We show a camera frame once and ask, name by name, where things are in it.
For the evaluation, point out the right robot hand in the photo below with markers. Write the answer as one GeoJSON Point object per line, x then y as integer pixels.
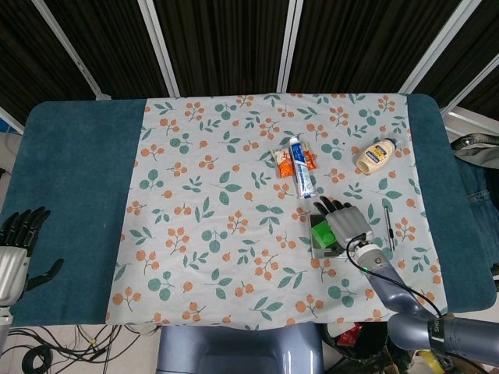
{"type": "Point", "coordinates": [349, 226]}

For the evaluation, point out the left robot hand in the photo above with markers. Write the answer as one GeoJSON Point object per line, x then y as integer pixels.
{"type": "Point", "coordinates": [11, 269]}

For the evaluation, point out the green toy brick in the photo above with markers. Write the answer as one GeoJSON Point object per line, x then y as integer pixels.
{"type": "Point", "coordinates": [321, 233]}

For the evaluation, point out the silver digital kitchen scale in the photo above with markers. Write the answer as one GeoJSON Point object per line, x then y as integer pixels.
{"type": "Point", "coordinates": [327, 252]}

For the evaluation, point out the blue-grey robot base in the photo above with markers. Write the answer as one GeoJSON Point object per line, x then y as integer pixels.
{"type": "Point", "coordinates": [234, 350]}

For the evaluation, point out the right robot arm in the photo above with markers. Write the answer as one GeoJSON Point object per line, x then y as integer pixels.
{"type": "Point", "coordinates": [390, 286]}

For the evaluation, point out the black pen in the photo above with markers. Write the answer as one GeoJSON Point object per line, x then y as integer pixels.
{"type": "Point", "coordinates": [388, 226]}

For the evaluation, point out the blue white toothpaste tube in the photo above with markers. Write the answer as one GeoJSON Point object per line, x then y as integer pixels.
{"type": "Point", "coordinates": [302, 171]}

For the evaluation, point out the cream mayonnaise squeeze bottle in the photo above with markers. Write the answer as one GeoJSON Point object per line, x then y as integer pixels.
{"type": "Point", "coordinates": [374, 156]}

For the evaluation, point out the orange white snack packet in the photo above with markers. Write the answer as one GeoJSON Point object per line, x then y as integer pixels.
{"type": "Point", "coordinates": [282, 163]}

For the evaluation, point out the teal table cover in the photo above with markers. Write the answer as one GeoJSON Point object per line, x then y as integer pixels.
{"type": "Point", "coordinates": [78, 175]}

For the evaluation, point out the blue denim jeans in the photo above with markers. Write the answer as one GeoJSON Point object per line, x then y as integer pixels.
{"type": "Point", "coordinates": [483, 202]}

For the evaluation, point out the floral print tablecloth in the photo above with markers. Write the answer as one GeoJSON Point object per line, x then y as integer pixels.
{"type": "Point", "coordinates": [214, 195]}

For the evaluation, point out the grey jacket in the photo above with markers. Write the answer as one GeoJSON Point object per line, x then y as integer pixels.
{"type": "Point", "coordinates": [477, 150]}

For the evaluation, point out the yellow tape roll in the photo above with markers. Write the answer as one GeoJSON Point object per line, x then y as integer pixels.
{"type": "Point", "coordinates": [434, 364]}

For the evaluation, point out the white metal frame post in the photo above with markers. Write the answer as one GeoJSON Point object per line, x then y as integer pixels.
{"type": "Point", "coordinates": [440, 43]}
{"type": "Point", "coordinates": [290, 43]}
{"type": "Point", "coordinates": [160, 46]}
{"type": "Point", "coordinates": [70, 46]}
{"type": "Point", "coordinates": [471, 83]}

